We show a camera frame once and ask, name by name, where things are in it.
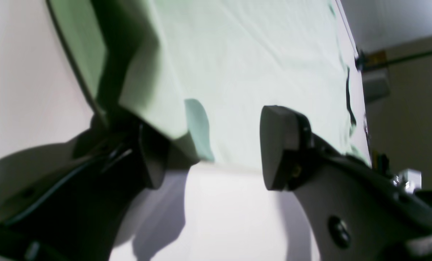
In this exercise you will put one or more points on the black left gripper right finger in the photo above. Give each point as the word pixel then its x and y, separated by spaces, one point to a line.
pixel 355 213

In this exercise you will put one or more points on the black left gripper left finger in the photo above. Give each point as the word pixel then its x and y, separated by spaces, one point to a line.
pixel 74 213

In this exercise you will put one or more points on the light green T-shirt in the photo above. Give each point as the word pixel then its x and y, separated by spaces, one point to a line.
pixel 200 71

